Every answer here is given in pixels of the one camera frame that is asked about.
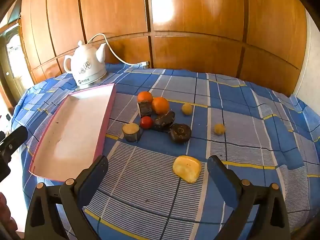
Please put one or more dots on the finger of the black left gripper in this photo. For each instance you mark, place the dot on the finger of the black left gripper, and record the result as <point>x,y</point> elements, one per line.
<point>10,143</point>

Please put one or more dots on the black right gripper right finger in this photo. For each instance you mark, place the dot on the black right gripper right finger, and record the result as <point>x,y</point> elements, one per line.
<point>271,220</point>

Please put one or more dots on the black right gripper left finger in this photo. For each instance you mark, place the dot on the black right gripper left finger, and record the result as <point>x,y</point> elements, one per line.
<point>43,218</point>

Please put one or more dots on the yellow apple-like fruit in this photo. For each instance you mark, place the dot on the yellow apple-like fruit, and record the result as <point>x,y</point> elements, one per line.
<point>187,168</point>

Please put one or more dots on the small tan round fruit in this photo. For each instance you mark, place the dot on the small tan round fruit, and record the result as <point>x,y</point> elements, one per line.
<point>187,109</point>
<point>219,129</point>

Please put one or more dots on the pale-topped cut log piece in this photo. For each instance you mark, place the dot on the pale-topped cut log piece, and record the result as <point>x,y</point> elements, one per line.
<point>132,132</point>

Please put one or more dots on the dark round fruit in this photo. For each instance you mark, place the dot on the dark round fruit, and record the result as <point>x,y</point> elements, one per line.
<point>180,133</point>

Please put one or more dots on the small red tomato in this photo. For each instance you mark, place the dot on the small red tomato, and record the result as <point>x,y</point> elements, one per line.
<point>146,122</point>

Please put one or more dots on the dark cut log piece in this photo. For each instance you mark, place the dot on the dark cut log piece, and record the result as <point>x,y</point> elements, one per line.
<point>145,108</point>

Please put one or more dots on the dark oblong fruit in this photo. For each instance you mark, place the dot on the dark oblong fruit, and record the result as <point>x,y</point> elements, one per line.
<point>163,122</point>

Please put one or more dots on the orange with stem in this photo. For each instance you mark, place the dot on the orange with stem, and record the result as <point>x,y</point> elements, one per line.
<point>144,96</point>

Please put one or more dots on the large orange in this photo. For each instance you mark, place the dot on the large orange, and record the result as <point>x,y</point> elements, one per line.
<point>160,105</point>

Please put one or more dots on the person's left hand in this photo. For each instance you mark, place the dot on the person's left hand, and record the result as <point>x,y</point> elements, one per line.
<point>6,219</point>

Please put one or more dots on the pink-rimmed white tray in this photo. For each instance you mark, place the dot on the pink-rimmed white tray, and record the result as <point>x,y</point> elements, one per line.
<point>75,134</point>

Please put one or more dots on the wooden framed doorway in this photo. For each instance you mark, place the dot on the wooden framed doorway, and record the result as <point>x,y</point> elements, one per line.
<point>15,78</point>

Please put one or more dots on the white ceramic electric kettle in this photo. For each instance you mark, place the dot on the white ceramic electric kettle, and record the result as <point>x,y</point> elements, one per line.
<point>87,65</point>

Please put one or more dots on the blue plaid tablecloth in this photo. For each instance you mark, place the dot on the blue plaid tablecloth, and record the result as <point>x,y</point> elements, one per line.
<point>269,138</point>

